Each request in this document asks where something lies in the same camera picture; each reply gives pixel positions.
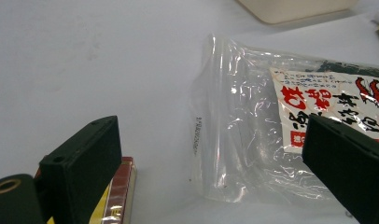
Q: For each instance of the clear seaweed packet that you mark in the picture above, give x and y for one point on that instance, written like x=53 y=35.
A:
x=240 y=140

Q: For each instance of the white plastic tray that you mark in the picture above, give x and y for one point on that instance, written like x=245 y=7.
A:
x=290 y=11

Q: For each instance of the pale table mat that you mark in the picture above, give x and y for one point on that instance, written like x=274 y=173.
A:
x=85 y=62

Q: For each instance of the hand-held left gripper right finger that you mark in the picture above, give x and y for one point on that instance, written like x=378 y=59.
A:
x=349 y=161

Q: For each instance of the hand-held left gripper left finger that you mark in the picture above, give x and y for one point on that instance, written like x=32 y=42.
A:
x=85 y=161

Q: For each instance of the red and yellow box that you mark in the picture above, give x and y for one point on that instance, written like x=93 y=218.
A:
x=122 y=189

